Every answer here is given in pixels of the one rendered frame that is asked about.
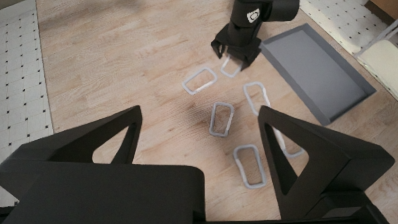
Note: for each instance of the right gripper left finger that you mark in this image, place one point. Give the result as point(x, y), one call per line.
point(78, 144)

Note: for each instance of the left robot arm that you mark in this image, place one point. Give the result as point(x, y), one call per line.
point(245, 13)

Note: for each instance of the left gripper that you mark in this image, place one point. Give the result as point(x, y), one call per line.
point(237, 39)

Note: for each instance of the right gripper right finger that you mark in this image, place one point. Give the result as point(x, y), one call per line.
point(338, 163)

